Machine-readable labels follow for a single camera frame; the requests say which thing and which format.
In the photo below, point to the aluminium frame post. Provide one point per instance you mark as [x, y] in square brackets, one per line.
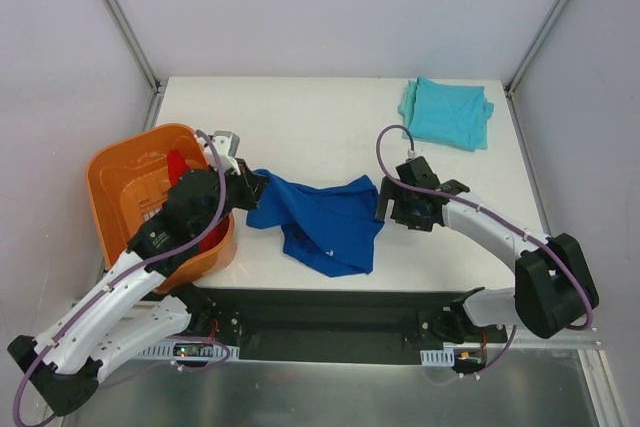
[132, 43]
[536, 45]

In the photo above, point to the right aluminium frame post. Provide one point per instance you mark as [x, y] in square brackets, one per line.
[536, 45]

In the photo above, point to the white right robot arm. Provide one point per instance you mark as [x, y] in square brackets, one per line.
[553, 288]

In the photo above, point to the blue printed t-shirt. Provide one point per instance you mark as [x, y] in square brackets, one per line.
[330, 230]

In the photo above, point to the white cable duct left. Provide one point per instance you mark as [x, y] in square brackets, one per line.
[198, 352]

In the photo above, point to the orange plastic basket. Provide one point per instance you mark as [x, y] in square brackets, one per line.
[128, 182]

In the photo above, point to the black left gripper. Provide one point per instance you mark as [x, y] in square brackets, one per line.
[250, 185]

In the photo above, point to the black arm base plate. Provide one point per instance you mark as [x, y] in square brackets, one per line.
[357, 327]

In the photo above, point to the aluminium front rail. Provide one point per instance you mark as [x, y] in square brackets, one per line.
[564, 340]

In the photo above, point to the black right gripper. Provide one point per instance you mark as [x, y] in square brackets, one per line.
[395, 202]

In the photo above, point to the white cable duct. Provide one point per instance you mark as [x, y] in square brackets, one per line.
[198, 352]
[438, 358]

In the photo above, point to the white cable duct right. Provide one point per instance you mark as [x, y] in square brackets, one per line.
[438, 358]

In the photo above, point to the folded teal t-shirt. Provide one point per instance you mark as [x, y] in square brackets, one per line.
[451, 115]

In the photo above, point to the left aluminium frame post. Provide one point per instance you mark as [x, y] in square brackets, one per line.
[132, 43]

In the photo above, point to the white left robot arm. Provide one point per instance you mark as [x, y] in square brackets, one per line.
[67, 362]

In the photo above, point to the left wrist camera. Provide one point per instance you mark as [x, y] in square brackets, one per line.
[226, 142]

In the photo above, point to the red t-shirt in basket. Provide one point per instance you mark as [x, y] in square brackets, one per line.
[177, 166]

